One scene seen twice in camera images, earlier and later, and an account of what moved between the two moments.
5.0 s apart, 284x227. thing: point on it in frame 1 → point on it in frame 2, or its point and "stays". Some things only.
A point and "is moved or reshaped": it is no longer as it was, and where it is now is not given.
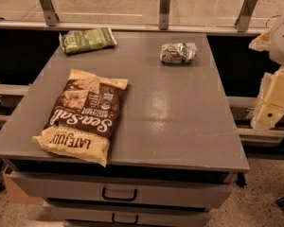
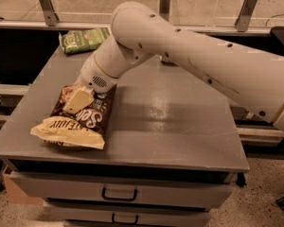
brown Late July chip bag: (83, 117) is moved or reshaped
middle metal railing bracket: (165, 6) stays
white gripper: (282, 42) → (95, 75)
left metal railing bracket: (50, 16) stays
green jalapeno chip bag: (76, 42) stays
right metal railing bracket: (244, 14) stays
